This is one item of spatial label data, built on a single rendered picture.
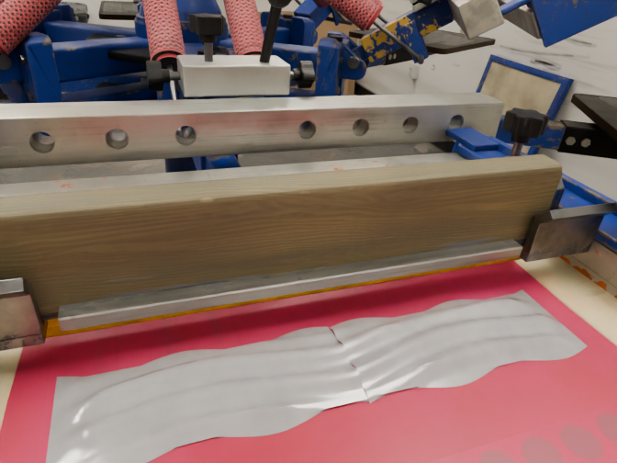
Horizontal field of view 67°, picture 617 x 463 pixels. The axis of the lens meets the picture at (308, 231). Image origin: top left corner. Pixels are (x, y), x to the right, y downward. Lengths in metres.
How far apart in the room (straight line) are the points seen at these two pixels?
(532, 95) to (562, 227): 2.51
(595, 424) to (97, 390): 0.30
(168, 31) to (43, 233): 0.50
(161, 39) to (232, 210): 0.47
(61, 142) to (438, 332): 0.39
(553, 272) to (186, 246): 0.33
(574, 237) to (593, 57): 2.35
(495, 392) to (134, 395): 0.23
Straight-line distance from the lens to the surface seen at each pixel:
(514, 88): 3.04
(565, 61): 2.90
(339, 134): 0.57
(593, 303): 0.46
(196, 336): 0.35
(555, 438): 0.34
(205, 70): 0.56
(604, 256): 0.48
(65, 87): 1.29
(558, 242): 0.45
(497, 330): 0.38
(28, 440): 0.32
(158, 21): 0.77
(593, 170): 2.76
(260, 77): 0.58
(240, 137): 0.53
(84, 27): 1.22
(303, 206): 0.31
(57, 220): 0.30
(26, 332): 0.33
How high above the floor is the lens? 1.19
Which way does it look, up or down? 31 degrees down
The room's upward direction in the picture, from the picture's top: 5 degrees clockwise
